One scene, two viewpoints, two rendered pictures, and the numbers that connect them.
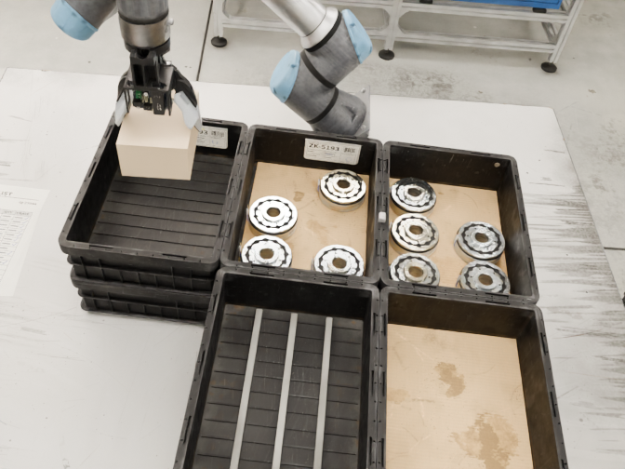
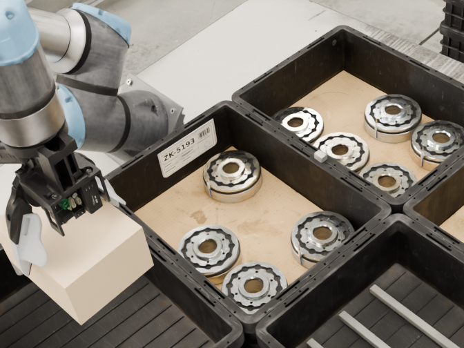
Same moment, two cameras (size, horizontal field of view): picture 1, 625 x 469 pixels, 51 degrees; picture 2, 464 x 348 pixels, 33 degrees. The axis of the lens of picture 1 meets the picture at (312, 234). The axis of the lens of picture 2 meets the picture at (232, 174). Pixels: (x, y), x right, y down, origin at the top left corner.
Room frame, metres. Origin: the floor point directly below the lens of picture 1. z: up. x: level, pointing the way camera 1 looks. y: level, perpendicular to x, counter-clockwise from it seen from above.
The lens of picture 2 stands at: (0.19, 0.48, 1.83)
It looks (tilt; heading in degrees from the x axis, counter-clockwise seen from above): 45 degrees down; 327
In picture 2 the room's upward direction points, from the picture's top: 10 degrees counter-clockwise
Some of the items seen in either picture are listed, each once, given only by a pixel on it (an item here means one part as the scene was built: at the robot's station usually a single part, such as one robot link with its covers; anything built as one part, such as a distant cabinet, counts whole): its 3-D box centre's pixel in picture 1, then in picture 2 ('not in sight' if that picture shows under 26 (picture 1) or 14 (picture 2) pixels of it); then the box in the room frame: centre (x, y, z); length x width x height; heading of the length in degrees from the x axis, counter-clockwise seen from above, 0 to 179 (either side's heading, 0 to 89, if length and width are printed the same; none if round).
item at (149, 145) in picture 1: (161, 131); (72, 244); (0.88, 0.30, 1.08); 0.16 x 0.12 x 0.07; 6
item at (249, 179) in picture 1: (306, 216); (240, 222); (0.92, 0.02, 0.87); 0.40 x 0.30 x 0.11; 1
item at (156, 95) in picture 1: (150, 71); (52, 169); (0.85, 0.29, 1.24); 0.09 x 0.08 x 0.12; 6
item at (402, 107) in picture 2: (481, 237); (393, 110); (0.92, -0.36, 0.86); 0.05 x 0.05 x 0.01
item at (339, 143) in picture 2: (416, 230); (340, 150); (0.92, -0.22, 0.86); 0.05 x 0.05 x 0.01
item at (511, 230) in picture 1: (447, 234); (366, 130); (0.92, -0.28, 0.87); 0.40 x 0.30 x 0.11; 1
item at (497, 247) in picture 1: (481, 239); (393, 112); (0.92, -0.36, 0.86); 0.10 x 0.10 x 0.01
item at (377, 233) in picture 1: (308, 199); (237, 201); (0.92, 0.02, 0.92); 0.40 x 0.30 x 0.02; 1
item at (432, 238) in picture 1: (415, 232); (340, 152); (0.92, -0.22, 0.86); 0.10 x 0.10 x 0.01
